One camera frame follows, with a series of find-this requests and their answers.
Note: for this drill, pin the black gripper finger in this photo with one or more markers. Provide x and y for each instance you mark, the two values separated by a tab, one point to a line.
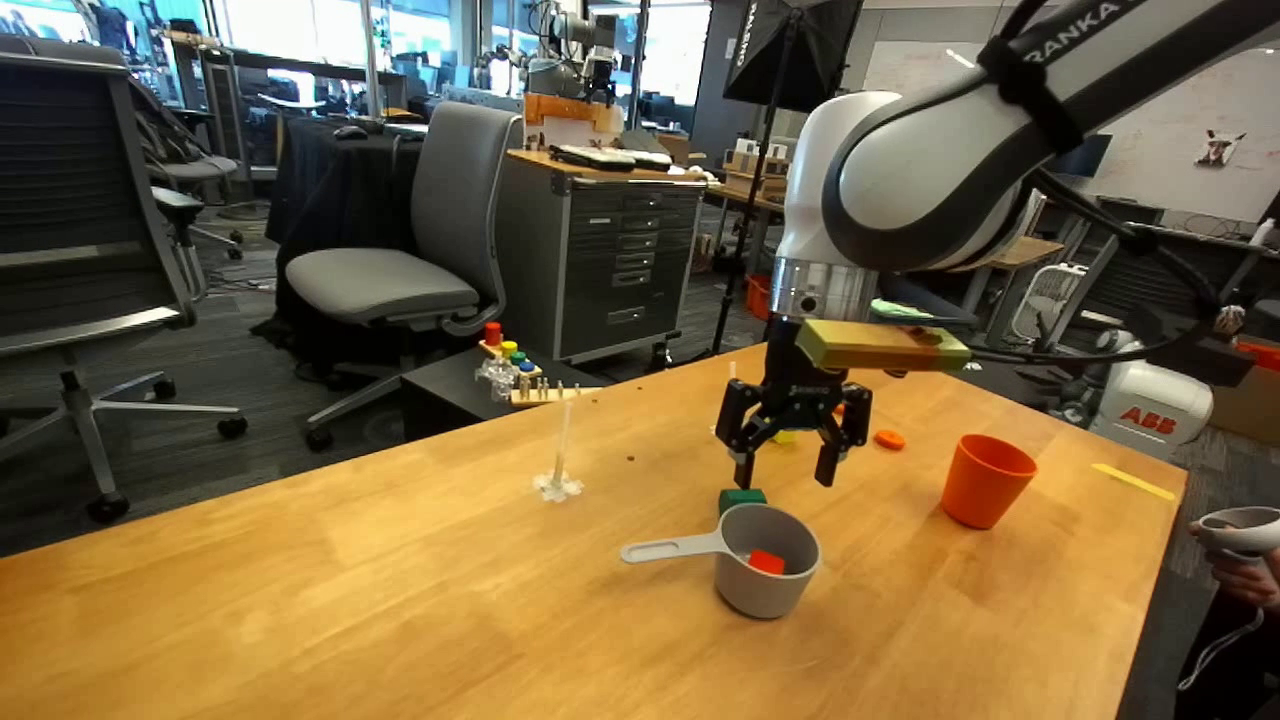
741	428
841	433

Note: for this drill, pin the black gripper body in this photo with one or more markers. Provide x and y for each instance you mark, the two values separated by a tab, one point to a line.
793	388

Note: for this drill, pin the yellow block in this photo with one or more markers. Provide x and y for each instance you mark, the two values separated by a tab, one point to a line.
785	437

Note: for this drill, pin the grey measuring cup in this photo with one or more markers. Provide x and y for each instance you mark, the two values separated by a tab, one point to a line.
730	543

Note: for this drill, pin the red block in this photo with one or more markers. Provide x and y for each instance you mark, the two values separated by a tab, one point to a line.
766	562

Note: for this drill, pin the green block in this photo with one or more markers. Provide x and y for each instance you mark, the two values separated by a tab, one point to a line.
736	497

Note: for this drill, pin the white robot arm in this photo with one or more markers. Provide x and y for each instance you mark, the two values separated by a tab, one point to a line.
939	183

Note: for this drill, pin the white ABB robot base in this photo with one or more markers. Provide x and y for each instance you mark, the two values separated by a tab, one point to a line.
1149	406

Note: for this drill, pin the orange plastic cup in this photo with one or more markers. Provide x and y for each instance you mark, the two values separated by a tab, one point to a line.
982	480

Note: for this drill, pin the operator hand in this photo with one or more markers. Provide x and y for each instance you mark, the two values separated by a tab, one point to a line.
1248	583

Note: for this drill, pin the orange disc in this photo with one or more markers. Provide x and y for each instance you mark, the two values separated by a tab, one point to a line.
889	437

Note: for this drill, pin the white peg stand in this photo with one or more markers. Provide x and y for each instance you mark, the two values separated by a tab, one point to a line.
558	487

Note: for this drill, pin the grey drawer cabinet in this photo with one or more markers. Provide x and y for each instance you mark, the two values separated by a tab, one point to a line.
593	263

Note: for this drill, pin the colourful toy stacker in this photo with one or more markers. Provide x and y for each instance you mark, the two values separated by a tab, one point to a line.
515	373

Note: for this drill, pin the black softbox light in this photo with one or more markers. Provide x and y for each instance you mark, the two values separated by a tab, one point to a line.
790	58

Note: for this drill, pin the grey office chair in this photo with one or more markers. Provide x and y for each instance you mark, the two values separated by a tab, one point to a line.
446	280

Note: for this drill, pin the white VR controller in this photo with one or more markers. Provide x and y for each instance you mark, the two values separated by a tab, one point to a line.
1240	533

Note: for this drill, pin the dark mesh office chair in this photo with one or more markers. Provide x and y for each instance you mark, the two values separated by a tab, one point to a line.
81	253

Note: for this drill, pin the wrist camera with wooden mount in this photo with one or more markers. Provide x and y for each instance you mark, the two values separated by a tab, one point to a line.
838	347

